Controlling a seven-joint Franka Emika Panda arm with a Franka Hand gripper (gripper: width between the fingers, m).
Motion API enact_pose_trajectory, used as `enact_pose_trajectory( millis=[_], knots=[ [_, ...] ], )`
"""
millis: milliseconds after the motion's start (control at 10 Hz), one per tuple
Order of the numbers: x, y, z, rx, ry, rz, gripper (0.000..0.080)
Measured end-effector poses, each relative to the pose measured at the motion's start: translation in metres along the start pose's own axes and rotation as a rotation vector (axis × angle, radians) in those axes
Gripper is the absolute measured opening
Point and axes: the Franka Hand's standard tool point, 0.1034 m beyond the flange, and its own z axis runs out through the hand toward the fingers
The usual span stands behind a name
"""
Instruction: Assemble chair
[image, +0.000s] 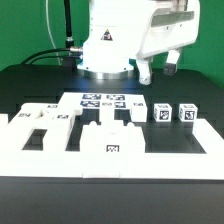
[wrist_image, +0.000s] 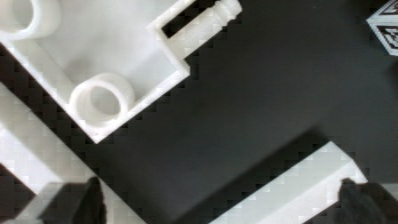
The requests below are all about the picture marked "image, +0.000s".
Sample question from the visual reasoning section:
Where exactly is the white chair back frame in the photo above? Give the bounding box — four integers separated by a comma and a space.
0, 103, 83, 152

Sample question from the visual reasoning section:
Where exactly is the white thin cable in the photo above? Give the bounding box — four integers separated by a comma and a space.
45, 0, 63, 66

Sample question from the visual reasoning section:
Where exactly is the black vertical cable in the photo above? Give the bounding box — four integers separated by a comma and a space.
63, 0, 75, 51

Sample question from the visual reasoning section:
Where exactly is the white sheet with tags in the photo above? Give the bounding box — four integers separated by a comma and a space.
59, 92, 146, 110

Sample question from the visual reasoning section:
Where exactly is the white chair seat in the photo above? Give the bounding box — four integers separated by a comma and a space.
80, 120, 146, 154

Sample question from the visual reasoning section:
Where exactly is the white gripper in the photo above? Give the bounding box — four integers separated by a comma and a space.
136, 0, 200, 85

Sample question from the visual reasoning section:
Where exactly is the white block at left edge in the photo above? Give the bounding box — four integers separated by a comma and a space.
0, 114, 8, 128

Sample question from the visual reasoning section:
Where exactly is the black cable thick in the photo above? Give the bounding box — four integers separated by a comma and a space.
22, 46, 83, 64

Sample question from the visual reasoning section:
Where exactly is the white U-shaped obstacle fence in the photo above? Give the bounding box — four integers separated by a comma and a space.
0, 119, 224, 180

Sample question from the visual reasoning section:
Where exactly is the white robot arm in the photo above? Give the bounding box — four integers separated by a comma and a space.
78, 0, 200, 85

